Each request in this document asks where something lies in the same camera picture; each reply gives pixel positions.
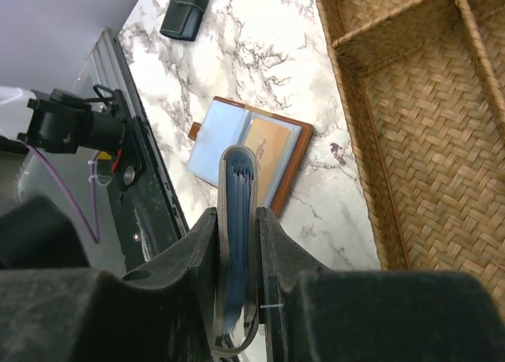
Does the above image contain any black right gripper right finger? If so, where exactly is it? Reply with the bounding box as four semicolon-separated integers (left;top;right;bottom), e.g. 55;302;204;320
256;208;503;361

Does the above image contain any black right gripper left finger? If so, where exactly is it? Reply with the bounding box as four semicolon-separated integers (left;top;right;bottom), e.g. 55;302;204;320
1;207;217;361

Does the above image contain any grey card holder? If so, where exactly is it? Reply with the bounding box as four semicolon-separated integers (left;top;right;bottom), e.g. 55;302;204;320
211;145;259;358

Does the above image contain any brown open card holder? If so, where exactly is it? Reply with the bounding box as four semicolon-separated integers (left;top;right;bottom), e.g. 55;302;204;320
187;96;314;216

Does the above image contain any gold VIP card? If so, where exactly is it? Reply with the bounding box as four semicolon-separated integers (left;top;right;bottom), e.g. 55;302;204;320
244;118;290;206

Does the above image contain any black card holder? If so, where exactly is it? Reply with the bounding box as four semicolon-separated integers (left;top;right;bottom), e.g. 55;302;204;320
159;0;209;42

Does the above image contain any woven wicker divided tray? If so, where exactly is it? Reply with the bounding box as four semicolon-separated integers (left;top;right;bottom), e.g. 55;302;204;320
316;0;504;308

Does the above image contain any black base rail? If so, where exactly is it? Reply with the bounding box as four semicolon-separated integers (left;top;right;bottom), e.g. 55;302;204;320
103;28;189;272

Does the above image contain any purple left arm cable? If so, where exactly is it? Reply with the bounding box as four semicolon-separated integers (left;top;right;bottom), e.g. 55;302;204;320
29;144;102;244

